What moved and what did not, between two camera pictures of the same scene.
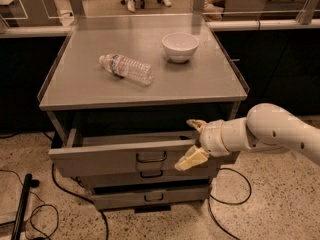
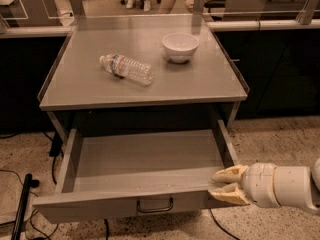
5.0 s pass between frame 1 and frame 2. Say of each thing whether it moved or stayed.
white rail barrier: stayed
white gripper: moved
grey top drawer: moved
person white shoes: moved
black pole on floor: stayed
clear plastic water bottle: stayed
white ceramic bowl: stayed
